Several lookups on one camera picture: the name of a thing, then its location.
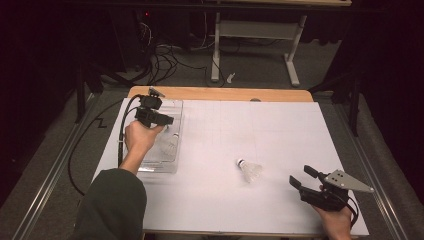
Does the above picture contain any white paper sheet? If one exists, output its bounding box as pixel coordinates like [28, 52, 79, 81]
[92, 97, 370, 237]

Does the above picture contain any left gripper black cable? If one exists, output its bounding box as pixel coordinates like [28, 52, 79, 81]
[117, 94, 143, 168]

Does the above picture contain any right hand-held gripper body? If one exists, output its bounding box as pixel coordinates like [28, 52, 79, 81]
[298, 169, 375, 213]

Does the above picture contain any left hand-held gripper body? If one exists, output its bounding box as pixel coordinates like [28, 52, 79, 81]
[134, 86, 166, 129]

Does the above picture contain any tangle of floor cables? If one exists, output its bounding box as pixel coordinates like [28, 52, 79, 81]
[134, 19, 214, 86]

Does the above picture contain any clear plastic tray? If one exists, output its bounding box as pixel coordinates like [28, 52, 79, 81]
[121, 98, 184, 174]

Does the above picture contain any metal floor rail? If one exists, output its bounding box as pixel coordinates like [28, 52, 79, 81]
[11, 91, 101, 240]
[333, 99, 401, 240]

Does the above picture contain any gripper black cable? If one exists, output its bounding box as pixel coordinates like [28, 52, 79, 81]
[117, 94, 143, 168]
[343, 195, 360, 231]

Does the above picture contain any white metal desk frame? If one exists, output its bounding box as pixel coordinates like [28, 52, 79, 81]
[210, 11, 309, 88]

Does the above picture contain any black metal stand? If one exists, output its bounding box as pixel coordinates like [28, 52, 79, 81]
[308, 71, 363, 138]
[74, 63, 104, 124]

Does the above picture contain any person's left hand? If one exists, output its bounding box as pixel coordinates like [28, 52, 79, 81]
[124, 120, 164, 161]

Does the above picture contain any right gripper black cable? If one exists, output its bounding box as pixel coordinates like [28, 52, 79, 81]
[343, 195, 360, 231]

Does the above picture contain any long black floor cable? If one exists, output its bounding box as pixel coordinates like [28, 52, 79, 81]
[67, 98, 125, 196]

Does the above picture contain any person's right hand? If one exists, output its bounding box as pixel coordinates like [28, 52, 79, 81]
[312, 204, 353, 240]

